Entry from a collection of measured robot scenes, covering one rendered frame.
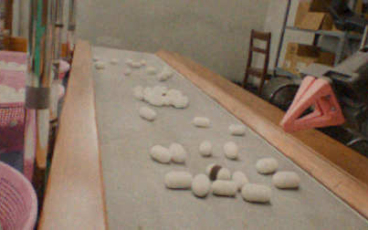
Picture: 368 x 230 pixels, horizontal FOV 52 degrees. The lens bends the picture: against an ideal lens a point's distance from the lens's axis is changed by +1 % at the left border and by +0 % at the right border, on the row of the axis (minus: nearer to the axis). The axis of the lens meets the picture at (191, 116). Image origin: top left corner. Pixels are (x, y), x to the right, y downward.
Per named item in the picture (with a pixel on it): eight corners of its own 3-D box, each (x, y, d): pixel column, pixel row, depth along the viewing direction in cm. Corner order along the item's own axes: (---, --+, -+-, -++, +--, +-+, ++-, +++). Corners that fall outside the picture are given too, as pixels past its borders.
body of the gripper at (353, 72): (347, 82, 46) (395, 48, 46) (300, 69, 55) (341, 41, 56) (364, 124, 48) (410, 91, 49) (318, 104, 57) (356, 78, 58)
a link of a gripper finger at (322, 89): (280, 113, 47) (341, 72, 48) (256, 99, 54) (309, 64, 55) (301, 153, 50) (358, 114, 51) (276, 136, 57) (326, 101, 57)
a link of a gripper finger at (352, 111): (290, 118, 45) (353, 75, 46) (264, 104, 52) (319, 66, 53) (312, 161, 48) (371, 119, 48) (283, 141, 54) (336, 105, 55)
